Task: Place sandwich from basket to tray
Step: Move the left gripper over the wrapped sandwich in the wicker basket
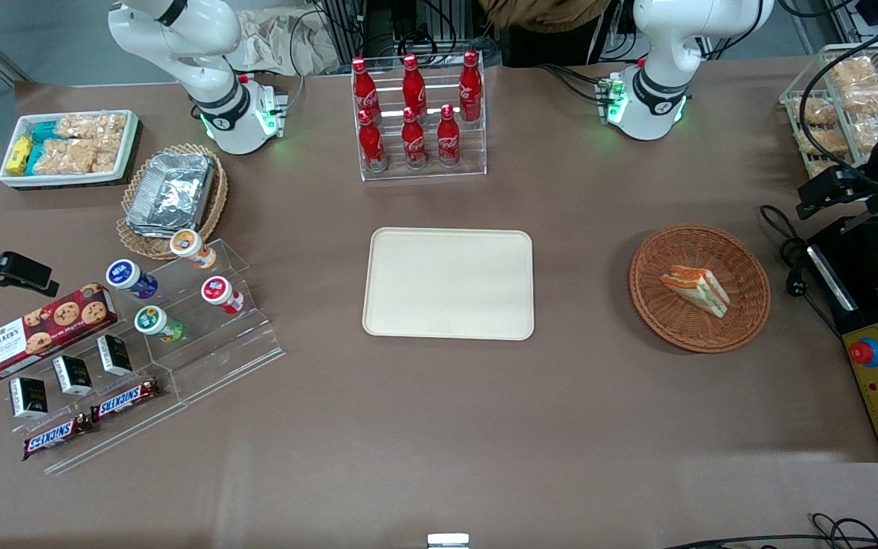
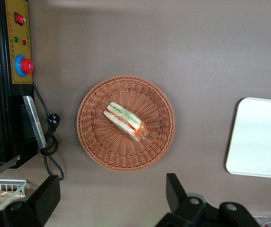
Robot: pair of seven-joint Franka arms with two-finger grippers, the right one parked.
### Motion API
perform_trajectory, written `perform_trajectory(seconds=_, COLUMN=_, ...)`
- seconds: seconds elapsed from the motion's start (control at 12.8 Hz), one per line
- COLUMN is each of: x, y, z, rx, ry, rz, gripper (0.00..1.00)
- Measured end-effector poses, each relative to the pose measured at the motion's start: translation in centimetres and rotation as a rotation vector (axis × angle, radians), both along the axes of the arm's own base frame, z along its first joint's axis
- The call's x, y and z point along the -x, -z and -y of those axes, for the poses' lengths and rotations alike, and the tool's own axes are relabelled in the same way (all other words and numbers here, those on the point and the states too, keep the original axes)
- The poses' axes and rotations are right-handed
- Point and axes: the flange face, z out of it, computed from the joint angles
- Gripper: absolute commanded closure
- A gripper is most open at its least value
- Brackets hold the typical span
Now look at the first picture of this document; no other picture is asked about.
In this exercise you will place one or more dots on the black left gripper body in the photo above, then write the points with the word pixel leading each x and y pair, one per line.
pixel 876 174

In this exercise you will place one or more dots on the triangular sandwich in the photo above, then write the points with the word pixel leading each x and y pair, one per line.
pixel 696 290

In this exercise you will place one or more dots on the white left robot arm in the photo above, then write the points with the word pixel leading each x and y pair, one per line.
pixel 683 46

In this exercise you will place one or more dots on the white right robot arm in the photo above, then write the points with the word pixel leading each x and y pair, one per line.
pixel 202 69

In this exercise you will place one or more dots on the round brown wicker basket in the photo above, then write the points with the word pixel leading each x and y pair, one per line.
pixel 683 328

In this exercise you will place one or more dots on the flat light wicker basket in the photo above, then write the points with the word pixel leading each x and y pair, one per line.
pixel 217 198

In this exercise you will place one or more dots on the cream plastic tray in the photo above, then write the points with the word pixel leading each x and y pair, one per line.
pixel 446 282

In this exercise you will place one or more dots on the red Walkers cookie box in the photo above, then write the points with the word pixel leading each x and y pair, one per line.
pixel 42 332

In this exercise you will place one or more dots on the blue cap yogurt bottle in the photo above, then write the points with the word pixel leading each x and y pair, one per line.
pixel 130 277

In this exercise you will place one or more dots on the small black box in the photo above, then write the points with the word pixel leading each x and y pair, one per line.
pixel 28 396
pixel 115 355
pixel 72 375

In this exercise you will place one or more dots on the teal snack pack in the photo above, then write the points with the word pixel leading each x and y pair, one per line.
pixel 34 158
pixel 43 132

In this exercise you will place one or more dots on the black countertop appliance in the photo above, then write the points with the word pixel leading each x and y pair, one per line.
pixel 866 305

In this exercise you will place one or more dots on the green cap yogurt bottle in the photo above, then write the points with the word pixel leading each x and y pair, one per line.
pixel 156 323

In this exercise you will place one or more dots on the yellow snack pack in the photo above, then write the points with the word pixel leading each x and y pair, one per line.
pixel 19 154

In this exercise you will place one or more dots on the clear rice cracker pack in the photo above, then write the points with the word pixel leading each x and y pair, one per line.
pixel 69 156
pixel 91 126

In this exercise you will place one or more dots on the Snickers bar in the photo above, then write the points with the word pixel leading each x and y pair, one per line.
pixel 124 399
pixel 57 436

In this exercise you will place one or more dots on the orange cap yogurt bottle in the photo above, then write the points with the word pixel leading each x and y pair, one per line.
pixel 191 245

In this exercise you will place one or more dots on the stack of foil containers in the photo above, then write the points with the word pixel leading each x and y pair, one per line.
pixel 172 194

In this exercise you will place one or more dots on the red emergency stop button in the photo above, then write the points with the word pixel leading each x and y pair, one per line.
pixel 866 352

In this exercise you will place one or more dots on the white rectangular snack bin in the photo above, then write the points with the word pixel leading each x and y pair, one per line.
pixel 132 145

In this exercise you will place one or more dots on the red cap yogurt bottle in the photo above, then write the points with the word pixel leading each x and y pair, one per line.
pixel 221 293

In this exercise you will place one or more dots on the clear acrylic stepped display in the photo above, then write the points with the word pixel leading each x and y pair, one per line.
pixel 217 358

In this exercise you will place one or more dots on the person in brown clothing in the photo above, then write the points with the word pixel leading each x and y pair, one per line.
pixel 545 14

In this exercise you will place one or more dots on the crumpled clear plastic bag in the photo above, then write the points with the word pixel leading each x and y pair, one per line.
pixel 286 42

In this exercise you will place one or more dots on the red cola bottle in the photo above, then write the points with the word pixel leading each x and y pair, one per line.
pixel 470 88
pixel 413 141
pixel 365 91
pixel 413 84
pixel 371 145
pixel 448 141

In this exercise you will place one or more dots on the clear acrylic bottle rack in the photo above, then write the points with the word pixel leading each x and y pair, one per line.
pixel 423 174

